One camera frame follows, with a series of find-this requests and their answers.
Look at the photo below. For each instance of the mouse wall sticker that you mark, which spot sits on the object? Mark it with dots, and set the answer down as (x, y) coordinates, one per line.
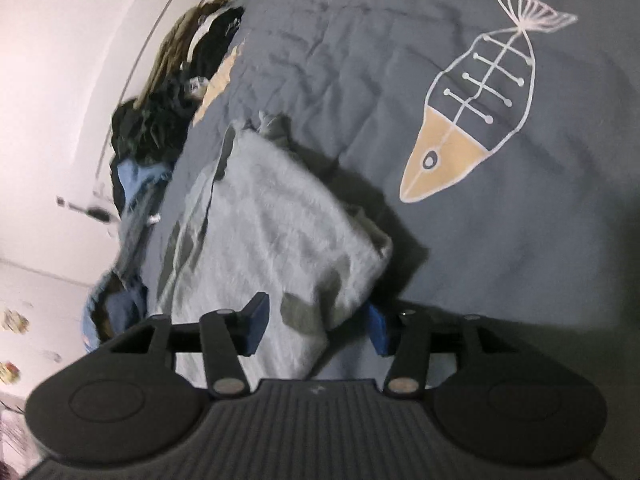
(9, 372)
(11, 321)

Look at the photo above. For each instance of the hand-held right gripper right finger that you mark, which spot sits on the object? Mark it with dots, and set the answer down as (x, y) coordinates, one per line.
(378, 330)

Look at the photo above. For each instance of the phone holder stick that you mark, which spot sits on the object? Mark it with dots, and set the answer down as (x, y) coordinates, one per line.
(95, 212)

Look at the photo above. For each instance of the navy blue garment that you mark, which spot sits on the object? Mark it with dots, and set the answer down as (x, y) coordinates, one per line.
(125, 310)

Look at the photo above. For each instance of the black crumpled garment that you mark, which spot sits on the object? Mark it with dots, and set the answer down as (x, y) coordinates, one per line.
(220, 35)

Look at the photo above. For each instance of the light grey long-sleeve shirt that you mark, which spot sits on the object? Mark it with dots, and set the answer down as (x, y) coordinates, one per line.
(280, 220)

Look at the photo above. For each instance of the folded dark grey garments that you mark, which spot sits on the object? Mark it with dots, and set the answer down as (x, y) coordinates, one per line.
(137, 230)

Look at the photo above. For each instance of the light blue garment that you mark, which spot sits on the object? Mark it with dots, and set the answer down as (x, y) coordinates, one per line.
(135, 180)

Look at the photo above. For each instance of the light blue denim jeans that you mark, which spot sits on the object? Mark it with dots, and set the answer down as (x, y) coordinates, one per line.
(92, 320)

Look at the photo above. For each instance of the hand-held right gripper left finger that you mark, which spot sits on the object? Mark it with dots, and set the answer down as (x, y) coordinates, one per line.
(256, 322)

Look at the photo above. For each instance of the black white sock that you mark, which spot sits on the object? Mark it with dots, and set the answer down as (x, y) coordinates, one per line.
(199, 86)

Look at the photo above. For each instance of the grey quilt with fish prints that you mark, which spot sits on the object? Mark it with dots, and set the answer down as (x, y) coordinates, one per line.
(500, 260)

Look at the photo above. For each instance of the khaki folded blanket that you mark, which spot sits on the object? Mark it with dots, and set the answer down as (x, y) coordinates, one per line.
(170, 50)

